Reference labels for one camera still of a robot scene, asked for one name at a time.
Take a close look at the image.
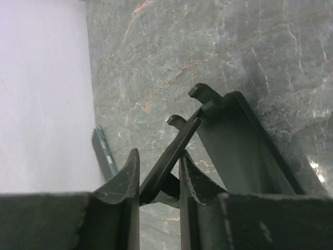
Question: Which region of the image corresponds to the black phone clear case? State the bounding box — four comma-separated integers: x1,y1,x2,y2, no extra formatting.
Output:
92,127,118,182

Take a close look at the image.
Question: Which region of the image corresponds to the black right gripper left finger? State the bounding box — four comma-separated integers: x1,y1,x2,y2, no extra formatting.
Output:
76,148,140,249

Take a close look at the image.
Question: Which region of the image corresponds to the black folding phone stand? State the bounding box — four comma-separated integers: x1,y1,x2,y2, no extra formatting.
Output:
139,83,305,207

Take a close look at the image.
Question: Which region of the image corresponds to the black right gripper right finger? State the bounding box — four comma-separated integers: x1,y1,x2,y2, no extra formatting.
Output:
179,151,234,249

